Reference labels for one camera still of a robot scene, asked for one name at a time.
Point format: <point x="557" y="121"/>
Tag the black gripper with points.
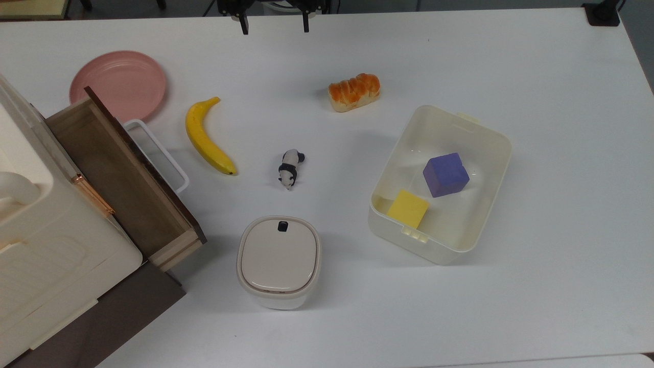
<point x="311" y="4"/>

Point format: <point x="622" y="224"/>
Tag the cream plastic box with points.
<point x="485" y="148"/>

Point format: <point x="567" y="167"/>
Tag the toy bread loaf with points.
<point x="352" y="92"/>

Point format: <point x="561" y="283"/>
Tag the yellow toy banana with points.
<point x="202" y="135"/>

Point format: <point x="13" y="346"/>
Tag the toy panda figure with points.
<point x="289" y="166"/>

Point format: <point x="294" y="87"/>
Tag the pink plate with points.
<point x="120" y="82"/>

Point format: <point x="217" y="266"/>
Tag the brown wooden drawer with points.
<point x="117" y="174"/>

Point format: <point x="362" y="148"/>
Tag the yellow cube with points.
<point x="407" y="208"/>

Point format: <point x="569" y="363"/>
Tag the purple cube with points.
<point x="446" y="175"/>

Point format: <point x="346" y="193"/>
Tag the white lidded container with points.
<point x="278" y="260"/>

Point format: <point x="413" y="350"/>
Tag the yellow wooden table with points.
<point x="30" y="7"/>

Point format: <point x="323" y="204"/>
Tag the cream toy cabinet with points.
<point x="46" y="245"/>

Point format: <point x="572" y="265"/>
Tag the dark brown cabinet base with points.
<point x="117" y="317"/>

